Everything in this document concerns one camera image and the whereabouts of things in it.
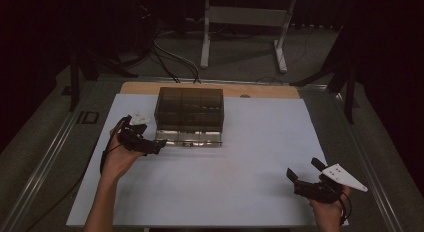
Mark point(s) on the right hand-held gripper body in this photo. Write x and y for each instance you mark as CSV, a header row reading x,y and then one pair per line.
x,y
320,192

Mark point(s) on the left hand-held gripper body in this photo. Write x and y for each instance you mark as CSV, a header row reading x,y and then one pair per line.
x,y
131,140

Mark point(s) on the smoked plastic drawer chest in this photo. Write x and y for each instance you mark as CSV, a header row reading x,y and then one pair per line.
x,y
190,107

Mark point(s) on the person's right hand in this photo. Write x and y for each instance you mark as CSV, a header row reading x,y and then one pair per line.
x,y
328,215

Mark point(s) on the person's left hand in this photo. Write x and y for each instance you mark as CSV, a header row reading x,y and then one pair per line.
x,y
116,162

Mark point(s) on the white paper sheet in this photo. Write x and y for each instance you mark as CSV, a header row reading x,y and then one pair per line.
x,y
233,175

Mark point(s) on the black tripod stand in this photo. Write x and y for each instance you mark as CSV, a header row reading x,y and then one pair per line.
x,y
349,92
74,82

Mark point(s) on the white metal stand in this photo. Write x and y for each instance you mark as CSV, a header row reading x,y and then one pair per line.
x,y
246,16

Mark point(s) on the metal floor rail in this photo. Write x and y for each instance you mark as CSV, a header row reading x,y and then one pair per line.
x,y
366,165
43,165

